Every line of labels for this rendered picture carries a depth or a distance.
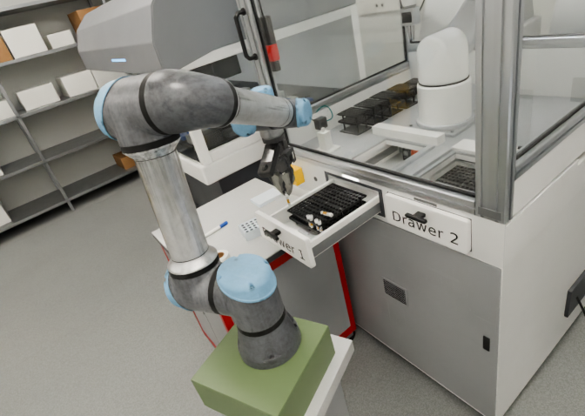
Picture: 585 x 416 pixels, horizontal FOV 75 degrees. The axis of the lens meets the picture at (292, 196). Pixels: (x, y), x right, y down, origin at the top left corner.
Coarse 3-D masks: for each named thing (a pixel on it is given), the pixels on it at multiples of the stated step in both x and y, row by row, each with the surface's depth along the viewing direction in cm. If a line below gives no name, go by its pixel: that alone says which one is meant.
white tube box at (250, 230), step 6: (246, 222) 156; (252, 222) 155; (240, 228) 153; (246, 228) 152; (252, 228) 151; (258, 228) 150; (246, 234) 149; (252, 234) 150; (258, 234) 151; (246, 240) 151
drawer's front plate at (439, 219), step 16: (400, 208) 122; (416, 208) 116; (432, 208) 112; (400, 224) 125; (416, 224) 119; (432, 224) 114; (448, 224) 109; (464, 224) 104; (448, 240) 112; (464, 240) 107
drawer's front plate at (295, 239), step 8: (256, 216) 135; (264, 216) 131; (264, 224) 133; (272, 224) 126; (280, 224) 124; (288, 232) 120; (296, 232) 118; (272, 240) 133; (288, 240) 122; (296, 240) 118; (304, 240) 113; (280, 248) 131; (288, 248) 125; (296, 248) 120; (304, 248) 116; (296, 256) 123; (304, 256) 118; (312, 256) 117; (312, 264) 117
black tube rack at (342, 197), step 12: (324, 192) 141; (336, 192) 140; (348, 192) 137; (300, 204) 138; (312, 204) 137; (324, 204) 134; (336, 204) 133; (348, 204) 130; (360, 204) 134; (324, 216) 127; (336, 216) 127; (312, 228) 128; (324, 228) 127
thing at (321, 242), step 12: (336, 180) 149; (312, 192) 145; (360, 192) 140; (372, 192) 135; (372, 204) 130; (276, 216) 138; (288, 216) 141; (348, 216) 125; (360, 216) 128; (372, 216) 131; (300, 228) 136; (336, 228) 123; (348, 228) 126; (312, 240) 118; (324, 240) 120; (336, 240) 124
